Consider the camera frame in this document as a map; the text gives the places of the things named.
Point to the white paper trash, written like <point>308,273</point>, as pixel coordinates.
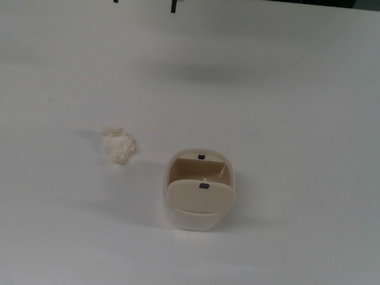
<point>118,148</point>

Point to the small cream bin with lid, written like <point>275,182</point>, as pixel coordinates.
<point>197,201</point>

